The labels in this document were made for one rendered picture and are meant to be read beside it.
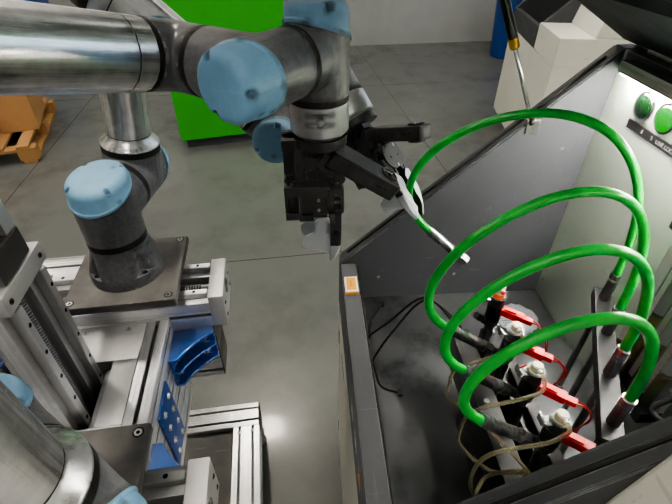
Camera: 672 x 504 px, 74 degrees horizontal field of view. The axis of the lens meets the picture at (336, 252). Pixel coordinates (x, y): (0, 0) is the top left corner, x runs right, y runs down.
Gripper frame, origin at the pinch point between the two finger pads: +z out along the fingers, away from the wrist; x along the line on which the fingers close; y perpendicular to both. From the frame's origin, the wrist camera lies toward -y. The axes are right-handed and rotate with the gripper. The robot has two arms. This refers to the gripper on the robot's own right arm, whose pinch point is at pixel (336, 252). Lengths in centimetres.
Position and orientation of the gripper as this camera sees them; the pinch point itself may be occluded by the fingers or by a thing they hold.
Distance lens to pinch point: 70.5
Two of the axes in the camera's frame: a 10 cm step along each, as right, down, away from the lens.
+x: 0.6, 6.2, -7.9
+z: 0.0, 7.9, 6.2
